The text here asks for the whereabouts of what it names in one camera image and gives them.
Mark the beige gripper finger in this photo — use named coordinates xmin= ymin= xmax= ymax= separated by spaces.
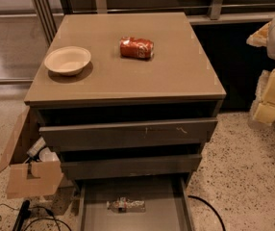
xmin=252 ymin=68 xmax=275 ymax=125
xmin=246 ymin=22 xmax=270 ymax=47

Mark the clear plastic water bottle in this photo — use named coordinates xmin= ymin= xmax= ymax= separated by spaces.
xmin=107 ymin=197 xmax=145 ymax=213

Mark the grey drawer cabinet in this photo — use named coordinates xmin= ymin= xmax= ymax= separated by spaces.
xmin=23 ymin=12 xmax=227 ymax=191

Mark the grey top drawer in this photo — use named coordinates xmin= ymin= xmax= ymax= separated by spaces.
xmin=39 ymin=117 xmax=217 ymax=151

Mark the grey middle drawer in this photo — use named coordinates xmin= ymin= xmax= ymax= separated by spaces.
xmin=61 ymin=154 xmax=202 ymax=180

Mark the white bottle in box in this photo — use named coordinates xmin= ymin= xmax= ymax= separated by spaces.
xmin=27 ymin=137 xmax=46 ymax=158

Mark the crushed red soda can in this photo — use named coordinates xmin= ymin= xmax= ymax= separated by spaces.
xmin=119 ymin=37 xmax=154 ymax=60

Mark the beige paper bowl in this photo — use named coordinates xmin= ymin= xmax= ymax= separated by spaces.
xmin=44 ymin=46 xmax=91 ymax=76

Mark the white cup in box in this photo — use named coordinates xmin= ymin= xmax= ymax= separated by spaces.
xmin=39 ymin=147 xmax=59 ymax=162

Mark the brown cardboard box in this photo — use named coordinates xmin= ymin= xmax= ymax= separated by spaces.
xmin=0 ymin=108 xmax=63 ymax=199

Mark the black power strip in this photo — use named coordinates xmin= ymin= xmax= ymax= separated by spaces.
xmin=12 ymin=200 xmax=31 ymax=231

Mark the metal railing frame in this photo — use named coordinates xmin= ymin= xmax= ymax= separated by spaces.
xmin=32 ymin=0 xmax=275 ymax=41

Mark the black cable right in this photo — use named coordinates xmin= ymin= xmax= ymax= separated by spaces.
xmin=187 ymin=194 xmax=227 ymax=231

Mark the thin black cable left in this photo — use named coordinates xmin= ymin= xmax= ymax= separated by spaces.
xmin=0 ymin=203 xmax=73 ymax=231

